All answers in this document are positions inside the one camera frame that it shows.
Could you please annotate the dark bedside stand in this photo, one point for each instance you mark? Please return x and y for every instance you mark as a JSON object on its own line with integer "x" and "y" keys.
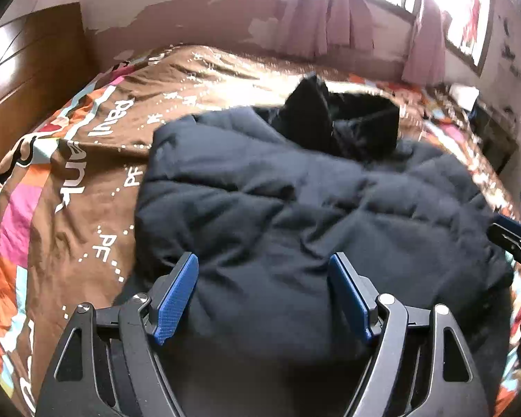
{"x": 499, "y": 139}

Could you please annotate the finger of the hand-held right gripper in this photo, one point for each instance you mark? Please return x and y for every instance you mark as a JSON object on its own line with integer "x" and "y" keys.
{"x": 514, "y": 236}

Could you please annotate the brown printed bedspread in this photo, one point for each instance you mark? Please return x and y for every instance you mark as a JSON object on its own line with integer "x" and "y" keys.
{"x": 82, "y": 169}

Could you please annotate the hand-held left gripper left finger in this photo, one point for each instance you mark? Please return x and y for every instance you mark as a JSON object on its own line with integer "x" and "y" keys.
{"x": 176, "y": 297}

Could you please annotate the wide pink curtain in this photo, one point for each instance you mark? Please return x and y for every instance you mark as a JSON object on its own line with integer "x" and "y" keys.
{"x": 321, "y": 13}

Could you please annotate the white bedside item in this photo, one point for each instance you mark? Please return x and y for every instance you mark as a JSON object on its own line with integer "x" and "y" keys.
{"x": 464, "y": 95}

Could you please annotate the brown wooden headboard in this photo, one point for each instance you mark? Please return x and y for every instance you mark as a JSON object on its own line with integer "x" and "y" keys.
{"x": 30, "y": 65}

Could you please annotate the narrow pink curtain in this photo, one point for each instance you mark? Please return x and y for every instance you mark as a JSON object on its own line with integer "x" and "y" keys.
{"x": 427, "y": 47}

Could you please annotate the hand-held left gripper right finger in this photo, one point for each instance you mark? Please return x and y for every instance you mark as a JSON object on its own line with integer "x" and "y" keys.
{"x": 349, "y": 297}

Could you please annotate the dark navy padded jacket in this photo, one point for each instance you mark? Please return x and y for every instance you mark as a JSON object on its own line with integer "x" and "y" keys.
{"x": 265, "y": 208}

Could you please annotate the pink curtains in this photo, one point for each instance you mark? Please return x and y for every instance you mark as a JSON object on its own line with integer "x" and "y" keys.
{"x": 469, "y": 30}

